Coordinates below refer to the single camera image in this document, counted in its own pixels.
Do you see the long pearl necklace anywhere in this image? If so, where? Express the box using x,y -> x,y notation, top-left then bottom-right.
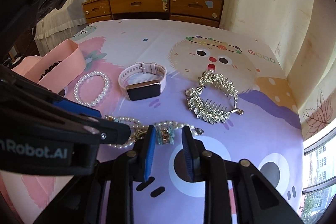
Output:
104,115 -> 205,150

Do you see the white pearl bracelet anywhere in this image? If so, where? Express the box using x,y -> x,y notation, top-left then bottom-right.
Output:
73,70 -> 111,107

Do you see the gold leaf hair comb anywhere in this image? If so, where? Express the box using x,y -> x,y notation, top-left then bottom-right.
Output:
185,69 -> 244,124

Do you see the pink smart watch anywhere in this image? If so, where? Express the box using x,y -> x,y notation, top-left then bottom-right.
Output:
118,62 -> 167,101

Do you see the black bead bracelet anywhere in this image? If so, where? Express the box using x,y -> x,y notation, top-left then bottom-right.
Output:
37,60 -> 63,82

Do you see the pink jewelry box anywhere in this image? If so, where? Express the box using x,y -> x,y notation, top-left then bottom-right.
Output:
12,39 -> 86,93

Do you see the cartoon printed tablecloth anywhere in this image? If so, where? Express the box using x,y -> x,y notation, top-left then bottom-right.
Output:
1,19 -> 303,223

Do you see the cream patterned curtain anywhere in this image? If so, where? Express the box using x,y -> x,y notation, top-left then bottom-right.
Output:
220,0 -> 335,140

